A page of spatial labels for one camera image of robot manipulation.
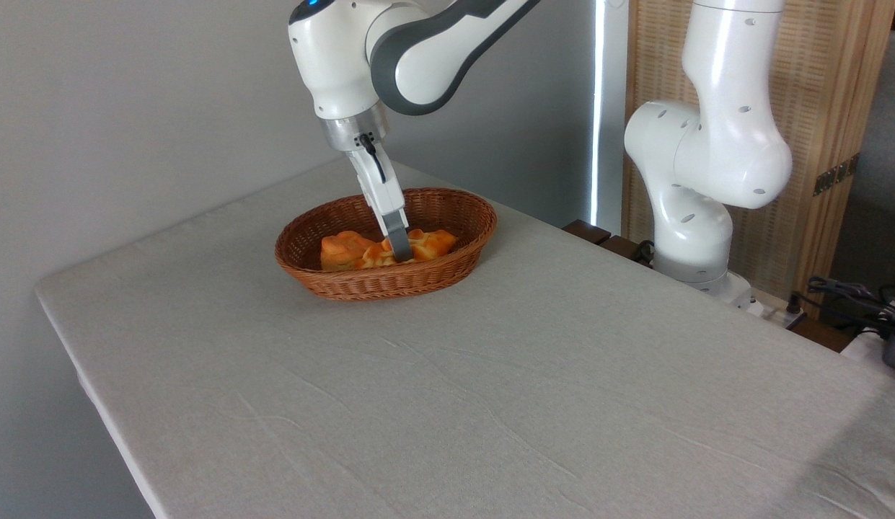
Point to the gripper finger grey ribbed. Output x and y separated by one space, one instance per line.
399 238

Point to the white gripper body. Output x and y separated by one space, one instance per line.
382 189

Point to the long braided bread loaf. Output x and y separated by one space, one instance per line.
436 244

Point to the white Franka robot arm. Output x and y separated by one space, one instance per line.
717 144

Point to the small round bread roll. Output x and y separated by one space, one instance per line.
340 250

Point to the brown oval wicker basket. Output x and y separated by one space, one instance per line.
418 281

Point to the light grey tablecloth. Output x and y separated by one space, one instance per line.
490 389

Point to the dark metal screen hinge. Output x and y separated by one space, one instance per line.
836 174

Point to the white vertical window frame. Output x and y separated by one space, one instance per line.
609 108

